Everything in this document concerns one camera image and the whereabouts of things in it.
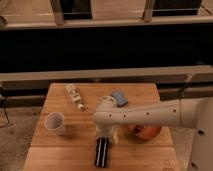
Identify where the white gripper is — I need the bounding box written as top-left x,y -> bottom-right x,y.
95,125 -> 118,144

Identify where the black white striped eraser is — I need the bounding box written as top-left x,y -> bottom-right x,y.
94,138 -> 109,168

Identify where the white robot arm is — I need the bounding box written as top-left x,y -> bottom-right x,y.
92,96 -> 213,171

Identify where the white ceramic cup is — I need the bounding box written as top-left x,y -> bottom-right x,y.
44,112 -> 66,136

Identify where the orange bowl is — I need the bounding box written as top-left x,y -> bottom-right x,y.
128,125 -> 161,140

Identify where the blue sponge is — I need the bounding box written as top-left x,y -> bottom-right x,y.
111,91 -> 128,107

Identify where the white tube bottle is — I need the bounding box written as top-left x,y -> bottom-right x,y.
66,83 -> 85,111

